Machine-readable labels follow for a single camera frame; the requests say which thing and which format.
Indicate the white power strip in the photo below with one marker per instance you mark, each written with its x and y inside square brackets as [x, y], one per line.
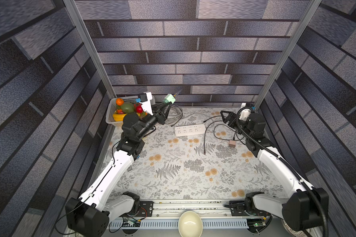
[190, 130]

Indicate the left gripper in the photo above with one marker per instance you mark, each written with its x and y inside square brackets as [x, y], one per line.
[157, 115]

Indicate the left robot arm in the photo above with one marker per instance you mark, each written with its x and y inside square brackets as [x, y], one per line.
[91, 213]

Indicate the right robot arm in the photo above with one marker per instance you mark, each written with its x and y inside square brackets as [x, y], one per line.
[306, 206]

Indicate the green plastic mango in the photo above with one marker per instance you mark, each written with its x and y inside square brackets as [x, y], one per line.
[127, 107]

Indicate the white woven plate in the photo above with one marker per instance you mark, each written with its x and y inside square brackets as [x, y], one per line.
[287, 228]

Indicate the yellow plastic banana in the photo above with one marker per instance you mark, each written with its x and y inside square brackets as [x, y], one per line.
[118, 117]

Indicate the cream ceramic bowl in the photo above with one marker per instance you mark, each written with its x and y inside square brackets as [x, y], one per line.
[190, 224]

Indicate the green charger plug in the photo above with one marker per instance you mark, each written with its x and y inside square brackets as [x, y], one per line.
[169, 98]

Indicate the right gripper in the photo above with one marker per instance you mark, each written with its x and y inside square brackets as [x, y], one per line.
[232, 119]

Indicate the white plastic fruit basket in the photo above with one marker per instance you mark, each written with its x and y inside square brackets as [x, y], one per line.
[113, 108]

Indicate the pink charger plug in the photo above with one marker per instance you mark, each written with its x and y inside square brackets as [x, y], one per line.
[232, 143]

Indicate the orange plastic tangerine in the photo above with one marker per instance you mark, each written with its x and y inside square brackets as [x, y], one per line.
[119, 101]

